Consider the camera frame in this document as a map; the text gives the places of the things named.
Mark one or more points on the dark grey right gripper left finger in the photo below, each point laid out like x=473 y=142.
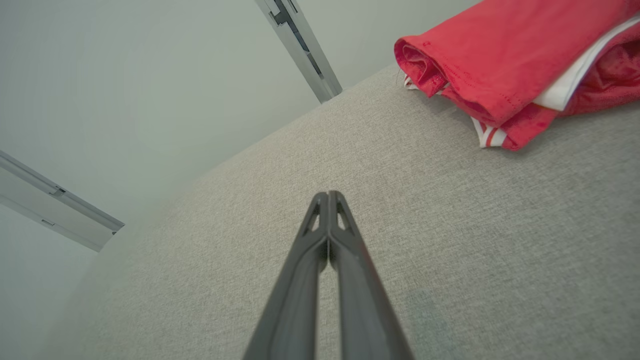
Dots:
x=290 y=310

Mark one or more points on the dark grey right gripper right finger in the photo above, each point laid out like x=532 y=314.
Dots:
x=370 y=320

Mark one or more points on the red basketball jersey white sleeves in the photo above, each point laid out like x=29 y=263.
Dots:
x=500 y=55

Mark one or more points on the aluminium frame post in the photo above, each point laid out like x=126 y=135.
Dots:
x=300 y=45
x=55 y=205

